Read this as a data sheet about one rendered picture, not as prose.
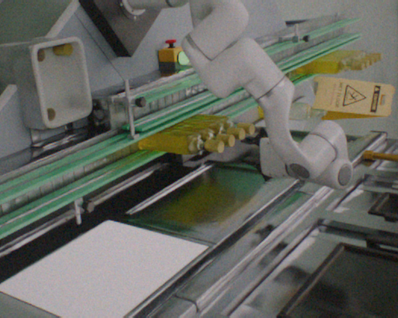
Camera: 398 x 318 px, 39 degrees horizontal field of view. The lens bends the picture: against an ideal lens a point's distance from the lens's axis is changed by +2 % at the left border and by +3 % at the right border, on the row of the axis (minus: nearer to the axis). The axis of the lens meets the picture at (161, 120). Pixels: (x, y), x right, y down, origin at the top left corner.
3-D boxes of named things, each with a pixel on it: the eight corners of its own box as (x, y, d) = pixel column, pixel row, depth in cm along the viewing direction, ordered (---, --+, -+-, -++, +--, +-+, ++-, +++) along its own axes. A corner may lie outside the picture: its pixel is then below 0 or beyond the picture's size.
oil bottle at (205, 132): (150, 143, 172) (207, 151, 158) (148, 126, 170) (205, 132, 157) (161, 138, 176) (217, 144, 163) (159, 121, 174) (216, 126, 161)
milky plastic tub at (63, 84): (25, 128, 149) (47, 131, 144) (10, 45, 144) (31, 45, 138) (73, 111, 162) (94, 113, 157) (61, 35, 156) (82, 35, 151)
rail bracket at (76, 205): (51, 220, 143) (88, 231, 135) (48, 196, 141) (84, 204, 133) (64, 214, 146) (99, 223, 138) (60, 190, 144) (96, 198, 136)
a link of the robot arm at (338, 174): (321, 147, 116) (346, 119, 120) (280, 138, 125) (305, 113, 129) (342, 198, 123) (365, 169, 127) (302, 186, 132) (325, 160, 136)
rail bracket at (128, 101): (111, 137, 157) (145, 141, 149) (103, 80, 153) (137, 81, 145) (118, 134, 159) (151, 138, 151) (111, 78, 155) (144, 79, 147)
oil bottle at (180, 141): (139, 148, 167) (195, 157, 154) (136, 131, 166) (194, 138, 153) (150, 143, 172) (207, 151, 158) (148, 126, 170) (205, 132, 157)
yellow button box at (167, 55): (158, 69, 193) (175, 70, 188) (156, 48, 191) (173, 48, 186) (170, 65, 198) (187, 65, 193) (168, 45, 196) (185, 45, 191)
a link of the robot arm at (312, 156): (271, 82, 127) (331, 150, 128) (236, 116, 122) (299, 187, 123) (291, 70, 120) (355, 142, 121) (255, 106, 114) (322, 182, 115)
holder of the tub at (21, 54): (28, 146, 151) (47, 149, 146) (9, 46, 144) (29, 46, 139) (74, 129, 164) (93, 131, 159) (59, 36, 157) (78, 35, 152)
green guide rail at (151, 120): (121, 129, 160) (142, 132, 155) (121, 126, 160) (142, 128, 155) (346, 35, 290) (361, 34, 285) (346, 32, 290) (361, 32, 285)
